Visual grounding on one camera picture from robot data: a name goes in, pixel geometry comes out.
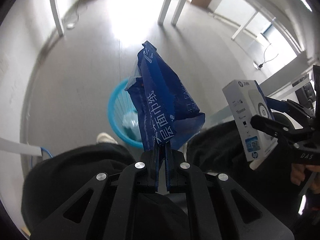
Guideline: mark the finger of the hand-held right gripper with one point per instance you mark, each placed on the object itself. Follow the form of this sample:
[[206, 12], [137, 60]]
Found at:
[[275, 104], [275, 127]]

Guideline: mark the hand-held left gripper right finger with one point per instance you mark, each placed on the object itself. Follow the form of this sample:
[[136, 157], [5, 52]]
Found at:
[[168, 170]]

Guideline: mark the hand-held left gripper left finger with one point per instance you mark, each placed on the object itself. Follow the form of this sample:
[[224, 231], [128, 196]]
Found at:
[[157, 170]]

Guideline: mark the white box with blue corner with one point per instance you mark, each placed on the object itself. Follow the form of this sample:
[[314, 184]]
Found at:
[[240, 110]]

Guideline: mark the blue plastic basket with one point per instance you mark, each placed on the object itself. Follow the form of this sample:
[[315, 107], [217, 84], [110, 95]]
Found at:
[[115, 110]]

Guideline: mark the blue tissue packet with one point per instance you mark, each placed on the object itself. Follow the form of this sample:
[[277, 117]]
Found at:
[[160, 85]]

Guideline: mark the person's right hand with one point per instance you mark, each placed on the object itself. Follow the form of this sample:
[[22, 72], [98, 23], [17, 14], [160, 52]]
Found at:
[[297, 176]]

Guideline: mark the black power adapter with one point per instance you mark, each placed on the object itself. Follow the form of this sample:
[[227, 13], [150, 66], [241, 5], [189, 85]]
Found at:
[[259, 65]]

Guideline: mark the person's left white shoe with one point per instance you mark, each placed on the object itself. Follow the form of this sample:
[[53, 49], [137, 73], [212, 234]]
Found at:
[[106, 138]]

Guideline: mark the person's black trousers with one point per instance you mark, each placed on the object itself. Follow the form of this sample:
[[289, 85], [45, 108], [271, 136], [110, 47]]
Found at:
[[75, 170]]

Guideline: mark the white power adapter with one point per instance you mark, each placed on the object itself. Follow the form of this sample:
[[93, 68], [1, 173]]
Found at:
[[71, 25]]

